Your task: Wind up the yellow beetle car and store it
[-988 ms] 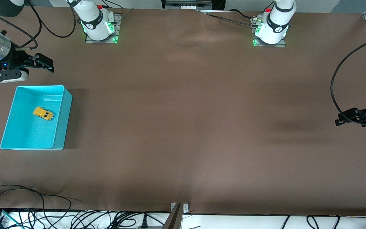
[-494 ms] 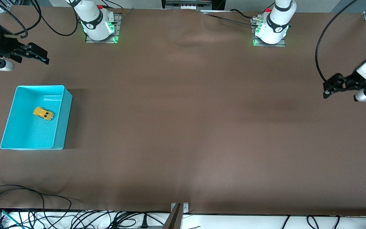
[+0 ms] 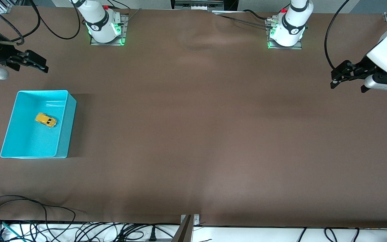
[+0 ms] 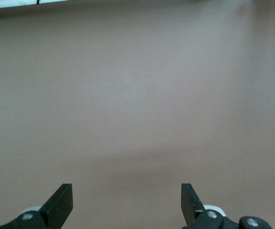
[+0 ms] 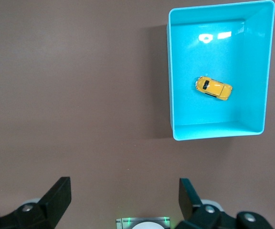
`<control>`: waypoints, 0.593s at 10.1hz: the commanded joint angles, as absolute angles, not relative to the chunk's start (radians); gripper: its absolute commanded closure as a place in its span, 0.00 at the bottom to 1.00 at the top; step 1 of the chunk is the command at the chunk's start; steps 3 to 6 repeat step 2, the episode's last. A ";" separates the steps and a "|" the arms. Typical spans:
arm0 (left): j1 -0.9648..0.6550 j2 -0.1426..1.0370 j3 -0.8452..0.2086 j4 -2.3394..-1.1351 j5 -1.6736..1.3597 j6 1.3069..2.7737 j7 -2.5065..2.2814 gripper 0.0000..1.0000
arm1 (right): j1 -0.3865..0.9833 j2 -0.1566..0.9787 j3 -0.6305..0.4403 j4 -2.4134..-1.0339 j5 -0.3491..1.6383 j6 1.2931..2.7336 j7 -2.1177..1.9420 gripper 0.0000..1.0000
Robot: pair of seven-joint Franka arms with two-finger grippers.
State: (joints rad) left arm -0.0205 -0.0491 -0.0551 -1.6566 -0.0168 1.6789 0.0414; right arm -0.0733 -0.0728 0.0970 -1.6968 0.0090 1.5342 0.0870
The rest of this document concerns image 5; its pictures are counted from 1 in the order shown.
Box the yellow beetle toy car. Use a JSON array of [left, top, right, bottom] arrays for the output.
[[194, 75, 233, 101]]

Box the brown table cover sheet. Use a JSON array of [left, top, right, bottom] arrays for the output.
[[0, 0, 275, 229]]

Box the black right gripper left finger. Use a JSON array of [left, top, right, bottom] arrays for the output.
[[0, 177, 72, 229]]

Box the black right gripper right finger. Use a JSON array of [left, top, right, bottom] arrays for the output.
[[173, 178, 274, 229]]

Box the turquoise plastic bin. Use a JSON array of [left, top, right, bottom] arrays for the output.
[[166, 0, 275, 141]]

